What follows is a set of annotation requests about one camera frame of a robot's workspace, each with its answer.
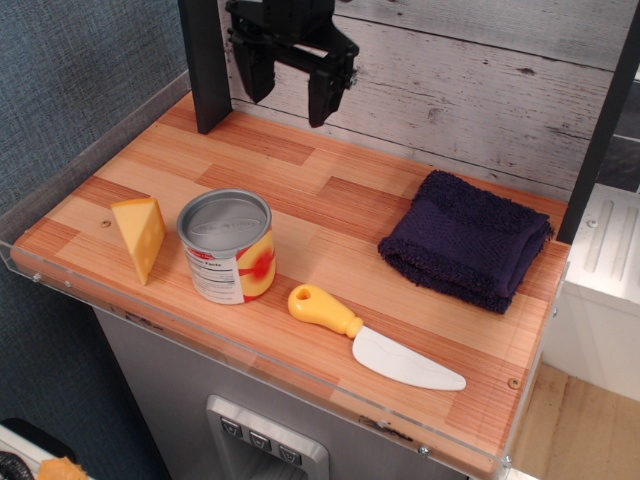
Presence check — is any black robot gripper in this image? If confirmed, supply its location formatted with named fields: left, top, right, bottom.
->
left=225, top=1, right=359, bottom=128

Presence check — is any toy tin can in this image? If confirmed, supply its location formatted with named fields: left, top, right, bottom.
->
left=177, top=189, right=276, bottom=305

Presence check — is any yellow toy cheese wedge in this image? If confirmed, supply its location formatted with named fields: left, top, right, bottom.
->
left=110, top=197, right=166, bottom=285

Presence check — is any folded dark blue towel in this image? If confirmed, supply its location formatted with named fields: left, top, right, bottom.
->
left=378, top=170, right=552, bottom=314

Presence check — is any clear acrylic table guard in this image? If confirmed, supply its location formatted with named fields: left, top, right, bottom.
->
left=0, top=69, right=571, bottom=477

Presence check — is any silver toy fridge cabinet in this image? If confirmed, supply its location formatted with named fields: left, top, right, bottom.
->
left=96, top=310, right=463, bottom=479

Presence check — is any silver dispenser button panel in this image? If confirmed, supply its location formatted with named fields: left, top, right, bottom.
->
left=206, top=395, right=330, bottom=479

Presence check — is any white toy sink unit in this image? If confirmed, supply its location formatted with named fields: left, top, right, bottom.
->
left=542, top=184, right=639, bottom=400

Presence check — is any orange object bottom left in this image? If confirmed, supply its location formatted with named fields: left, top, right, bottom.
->
left=36, top=457, right=90, bottom=480

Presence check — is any black vertical post left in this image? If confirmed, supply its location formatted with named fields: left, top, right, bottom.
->
left=178, top=0, right=233, bottom=134

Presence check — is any black vertical post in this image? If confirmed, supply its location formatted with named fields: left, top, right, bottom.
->
left=556, top=1, right=639, bottom=245
left=178, top=0, right=233, bottom=134

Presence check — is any yellow handled toy knife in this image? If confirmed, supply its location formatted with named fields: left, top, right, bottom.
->
left=288, top=284, right=466, bottom=391

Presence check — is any black vertical post right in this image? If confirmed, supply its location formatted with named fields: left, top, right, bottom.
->
left=556, top=1, right=639, bottom=245

